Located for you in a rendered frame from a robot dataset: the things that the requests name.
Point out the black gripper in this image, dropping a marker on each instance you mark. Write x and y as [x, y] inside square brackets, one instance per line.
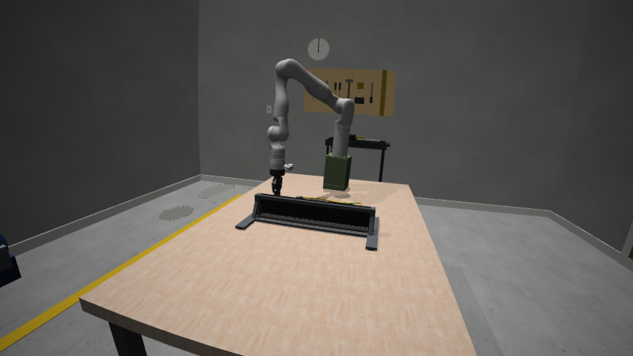
[277, 180]

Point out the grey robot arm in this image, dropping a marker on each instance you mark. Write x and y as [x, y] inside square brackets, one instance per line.
[291, 69]

